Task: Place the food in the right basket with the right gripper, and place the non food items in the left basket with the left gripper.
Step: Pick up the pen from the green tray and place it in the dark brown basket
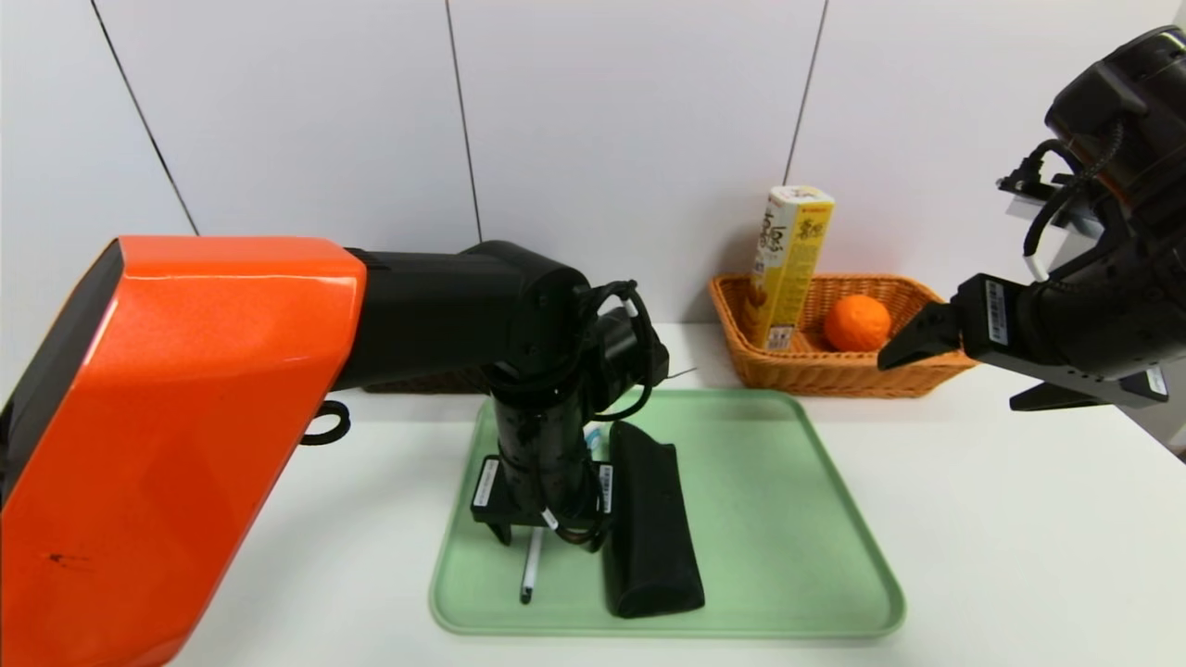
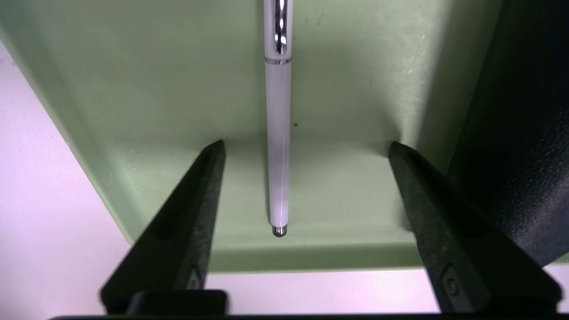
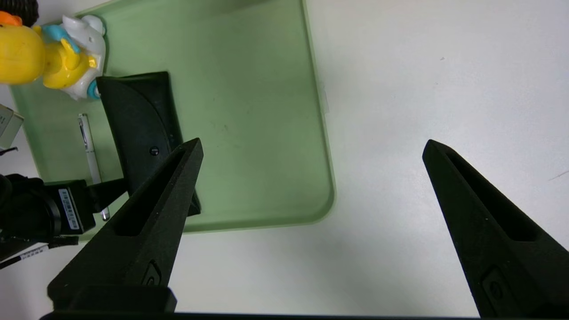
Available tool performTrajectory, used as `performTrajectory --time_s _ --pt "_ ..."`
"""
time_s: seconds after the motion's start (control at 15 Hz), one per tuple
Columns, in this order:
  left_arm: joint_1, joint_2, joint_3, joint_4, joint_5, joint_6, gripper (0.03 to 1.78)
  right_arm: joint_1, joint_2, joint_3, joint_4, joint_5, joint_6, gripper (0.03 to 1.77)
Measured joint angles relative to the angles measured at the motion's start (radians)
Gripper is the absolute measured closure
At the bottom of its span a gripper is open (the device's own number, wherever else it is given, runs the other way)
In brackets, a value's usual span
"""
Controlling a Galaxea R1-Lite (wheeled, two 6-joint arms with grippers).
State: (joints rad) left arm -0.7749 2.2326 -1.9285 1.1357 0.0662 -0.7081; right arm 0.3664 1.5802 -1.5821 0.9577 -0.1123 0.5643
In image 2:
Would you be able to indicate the black glasses case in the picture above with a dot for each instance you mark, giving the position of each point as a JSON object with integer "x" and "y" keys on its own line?
{"x": 520, "y": 133}

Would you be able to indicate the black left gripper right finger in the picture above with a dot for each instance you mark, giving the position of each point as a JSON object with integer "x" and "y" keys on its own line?
{"x": 466, "y": 258}

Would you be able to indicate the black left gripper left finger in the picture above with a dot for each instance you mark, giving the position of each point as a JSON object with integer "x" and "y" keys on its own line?
{"x": 178, "y": 249}

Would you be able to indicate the white stylus pen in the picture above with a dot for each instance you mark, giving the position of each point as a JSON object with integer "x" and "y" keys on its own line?
{"x": 278, "y": 133}

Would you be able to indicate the light green plastic tray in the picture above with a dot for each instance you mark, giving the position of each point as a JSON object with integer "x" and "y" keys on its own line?
{"x": 155, "y": 89}

